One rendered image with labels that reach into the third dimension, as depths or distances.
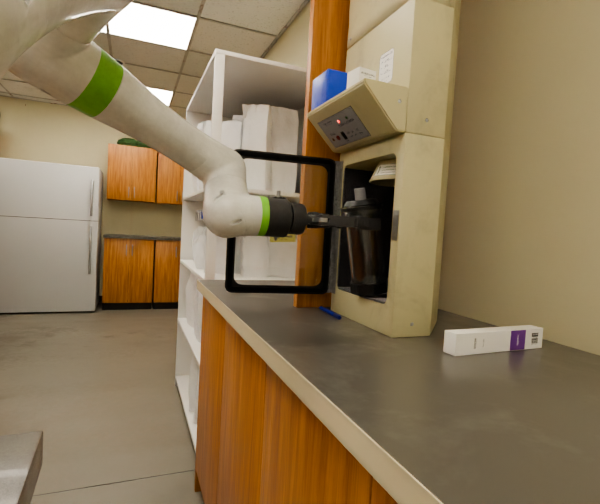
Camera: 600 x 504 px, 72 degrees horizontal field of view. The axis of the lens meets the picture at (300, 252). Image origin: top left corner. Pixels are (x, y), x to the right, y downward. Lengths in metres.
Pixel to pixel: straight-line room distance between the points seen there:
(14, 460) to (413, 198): 0.84
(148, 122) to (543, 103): 0.99
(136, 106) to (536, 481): 0.81
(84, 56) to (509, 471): 0.83
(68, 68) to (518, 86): 1.12
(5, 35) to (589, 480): 0.65
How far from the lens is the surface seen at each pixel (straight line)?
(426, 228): 1.02
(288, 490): 0.91
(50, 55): 0.81
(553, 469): 0.56
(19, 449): 0.54
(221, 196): 0.91
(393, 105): 0.99
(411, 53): 1.06
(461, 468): 0.51
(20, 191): 5.81
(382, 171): 1.10
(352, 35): 1.34
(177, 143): 0.91
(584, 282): 1.19
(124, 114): 0.86
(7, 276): 5.87
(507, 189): 1.34
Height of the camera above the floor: 1.18
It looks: 3 degrees down
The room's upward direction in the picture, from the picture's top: 3 degrees clockwise
